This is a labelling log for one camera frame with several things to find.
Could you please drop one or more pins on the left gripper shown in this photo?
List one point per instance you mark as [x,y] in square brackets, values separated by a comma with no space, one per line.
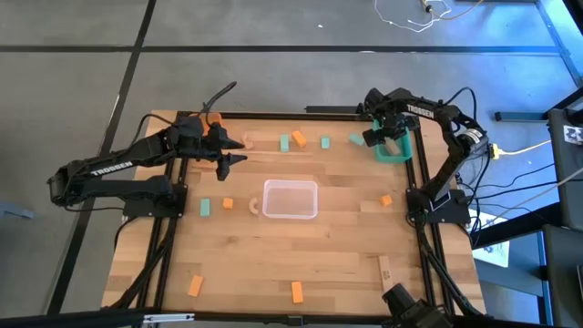
[191,141]

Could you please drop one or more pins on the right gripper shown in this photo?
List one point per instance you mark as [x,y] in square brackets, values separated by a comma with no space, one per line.
[385,127]

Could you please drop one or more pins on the natural wood arch block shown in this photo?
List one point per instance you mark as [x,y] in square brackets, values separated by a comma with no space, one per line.
[252,206]
[249,139]

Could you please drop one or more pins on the orange cube block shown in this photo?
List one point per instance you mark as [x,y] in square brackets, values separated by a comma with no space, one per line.
[228,203]
[386,200]

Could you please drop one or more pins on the orange rectangular block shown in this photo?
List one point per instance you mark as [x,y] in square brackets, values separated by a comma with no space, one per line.
[196,285]
[299,138]
[297,292]

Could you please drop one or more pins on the printed natural wood plank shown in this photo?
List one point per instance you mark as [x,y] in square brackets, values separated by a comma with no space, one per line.
[385,271]

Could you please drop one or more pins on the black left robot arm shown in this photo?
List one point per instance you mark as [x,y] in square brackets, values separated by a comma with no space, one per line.
[109,167]

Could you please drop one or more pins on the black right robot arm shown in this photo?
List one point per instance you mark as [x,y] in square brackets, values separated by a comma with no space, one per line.
[421,109]

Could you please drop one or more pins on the teal plastic bin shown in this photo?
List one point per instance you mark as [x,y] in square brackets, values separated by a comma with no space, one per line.
[391,158]

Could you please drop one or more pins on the orange plastic bin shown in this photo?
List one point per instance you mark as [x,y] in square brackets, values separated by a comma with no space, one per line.
[214,119]

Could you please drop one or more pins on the black flat bar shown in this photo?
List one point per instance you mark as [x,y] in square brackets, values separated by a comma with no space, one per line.
[332,109]

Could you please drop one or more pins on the clear plastic bin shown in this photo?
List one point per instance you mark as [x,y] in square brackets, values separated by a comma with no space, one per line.
[290,199]

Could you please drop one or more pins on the yellow power plug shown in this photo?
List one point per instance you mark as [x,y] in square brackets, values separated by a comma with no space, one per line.
[494,150]

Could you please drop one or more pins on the blue metal bar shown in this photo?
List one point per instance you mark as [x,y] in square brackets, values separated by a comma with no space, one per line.
[519,116]

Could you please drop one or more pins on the black floor beam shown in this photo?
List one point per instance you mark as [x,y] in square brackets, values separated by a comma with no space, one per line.
[514,225]

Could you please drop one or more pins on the white paper sheet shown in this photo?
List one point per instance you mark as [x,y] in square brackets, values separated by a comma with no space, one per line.
[494,253]

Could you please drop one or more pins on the black seat with tag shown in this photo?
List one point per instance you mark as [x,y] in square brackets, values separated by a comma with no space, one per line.
[565,182]

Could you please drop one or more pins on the black and white fiducial tag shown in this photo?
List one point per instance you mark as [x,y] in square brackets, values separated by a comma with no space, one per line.
[573,135]

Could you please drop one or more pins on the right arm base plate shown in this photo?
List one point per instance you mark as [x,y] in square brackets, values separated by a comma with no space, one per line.
[455,214]

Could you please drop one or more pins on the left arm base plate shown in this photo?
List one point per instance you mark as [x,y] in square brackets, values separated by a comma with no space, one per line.
[136,209]

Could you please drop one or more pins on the black aluminium table frame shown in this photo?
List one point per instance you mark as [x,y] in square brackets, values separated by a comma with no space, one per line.
[246,315]

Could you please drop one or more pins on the black camera device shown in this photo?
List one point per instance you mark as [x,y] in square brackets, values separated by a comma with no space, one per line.
[412,310]

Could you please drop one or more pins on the silver metal bracket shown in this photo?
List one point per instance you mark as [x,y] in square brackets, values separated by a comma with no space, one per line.
[168,317]

